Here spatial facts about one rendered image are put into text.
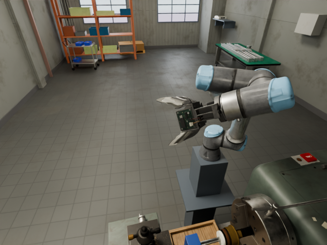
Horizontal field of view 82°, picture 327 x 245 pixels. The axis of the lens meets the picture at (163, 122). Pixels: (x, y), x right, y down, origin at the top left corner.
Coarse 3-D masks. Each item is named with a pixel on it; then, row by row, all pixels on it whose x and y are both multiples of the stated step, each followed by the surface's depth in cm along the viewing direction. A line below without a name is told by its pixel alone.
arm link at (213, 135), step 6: (210, 126) 128; (216, 126) 127; (204, 132) 128; (210, 132) 122; (216, 132) 121; (222, 132) 122; (204, 138) 128; (210, 138) 123; (216, 138) 122; (222, 138) 121; (204, 144) 130; (210, 144) 126; (216, 144) 125; (222, 144) 123
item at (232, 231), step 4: (224, 228) 94; (228, 228) 92; (232, 228) 92; (224, 232) 90; (228, 232) 91; (232, 232) 90; (236, 232) 90; (240, 232) 91; (224, 236) 89; (228, 236) 89; (232, 236) 89; (236, 236) 89; (240, 236) 90; (228, 240) 88; (232, 240) 88; (236, 240) 89; (228, 244) 88; (232, 244) 88; (236, 244) 89
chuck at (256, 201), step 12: (252, 204) 90; (264, 204) 90; (252, 216) 90; (264, 216) 85; (276, 216) 85; (252, 228) 99; (264, 228) 82; (276, 228) 82; (264, 240) 84; (276, 240) 80; (288, 240) 81
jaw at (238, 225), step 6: (246, 198) 98; (240, 204) 95; (240, 210) 93; (246, 210) 93; (234, 216) 95; (240, 216) 93; (246, 216) 93; (234, 222) 93; (240, 222) 92; (246, 222) 93; (240, 228) 92
